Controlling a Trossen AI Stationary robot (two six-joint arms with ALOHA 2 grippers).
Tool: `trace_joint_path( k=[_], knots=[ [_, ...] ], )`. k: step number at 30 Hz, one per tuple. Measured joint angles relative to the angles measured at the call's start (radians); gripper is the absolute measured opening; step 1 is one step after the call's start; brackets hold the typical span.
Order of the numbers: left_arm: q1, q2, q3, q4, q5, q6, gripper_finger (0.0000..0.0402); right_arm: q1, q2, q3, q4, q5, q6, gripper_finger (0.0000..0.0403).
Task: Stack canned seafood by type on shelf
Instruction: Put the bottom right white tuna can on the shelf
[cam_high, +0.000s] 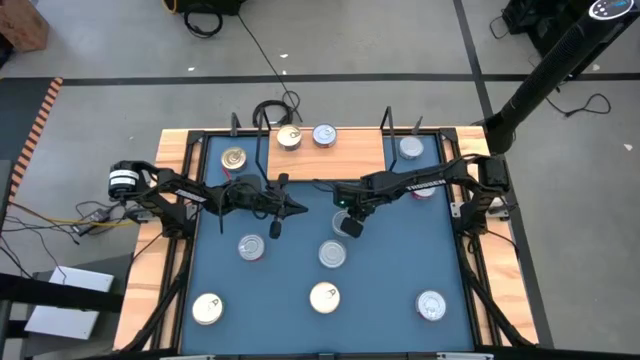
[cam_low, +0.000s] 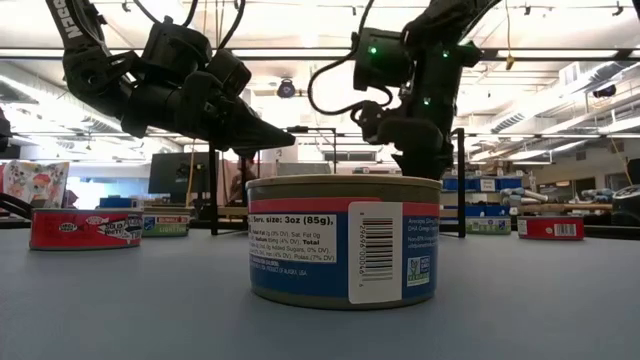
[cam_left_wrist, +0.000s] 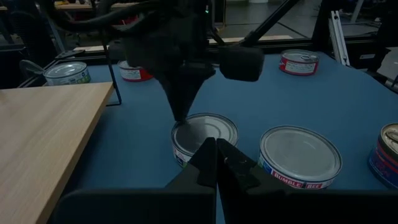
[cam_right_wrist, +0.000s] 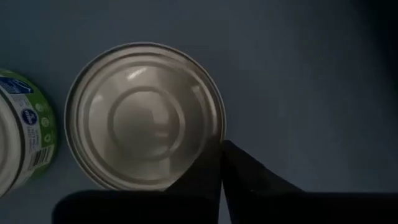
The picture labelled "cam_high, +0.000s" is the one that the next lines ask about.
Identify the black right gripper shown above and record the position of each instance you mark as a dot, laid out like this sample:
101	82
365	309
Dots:
355	200

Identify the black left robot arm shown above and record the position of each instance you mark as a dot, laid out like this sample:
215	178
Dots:
175	192

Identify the black orange-striped floor mat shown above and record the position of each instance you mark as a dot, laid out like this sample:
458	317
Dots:
20	115

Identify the cardboard box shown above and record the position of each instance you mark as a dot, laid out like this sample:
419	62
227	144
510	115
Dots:
20	25

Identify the white metal bracket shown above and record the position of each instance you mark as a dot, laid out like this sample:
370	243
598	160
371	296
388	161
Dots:
465	356
187	357

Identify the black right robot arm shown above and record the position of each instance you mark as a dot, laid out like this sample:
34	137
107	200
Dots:
425	181

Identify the white flat panel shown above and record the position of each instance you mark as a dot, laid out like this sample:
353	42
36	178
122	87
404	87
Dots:
70	320

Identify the blue label gold-top can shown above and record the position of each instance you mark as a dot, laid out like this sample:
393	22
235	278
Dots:
207	308
289	136
324	297

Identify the black metal beam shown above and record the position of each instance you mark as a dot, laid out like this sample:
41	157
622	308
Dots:
90	300

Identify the black tower fan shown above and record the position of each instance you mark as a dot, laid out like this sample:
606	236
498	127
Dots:
550	65

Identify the green label tuna can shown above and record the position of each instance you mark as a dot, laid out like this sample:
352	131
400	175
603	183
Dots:
233	158
411	147

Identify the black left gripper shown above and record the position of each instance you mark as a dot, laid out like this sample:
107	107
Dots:
260	197

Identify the black equipment case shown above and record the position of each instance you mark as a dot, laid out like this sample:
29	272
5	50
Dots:
210	5

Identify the blue label silver-top can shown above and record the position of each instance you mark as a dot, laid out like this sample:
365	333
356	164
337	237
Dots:
332	253
324	135

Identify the black metal rig frame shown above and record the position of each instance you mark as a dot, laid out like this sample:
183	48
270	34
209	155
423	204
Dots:
196	137

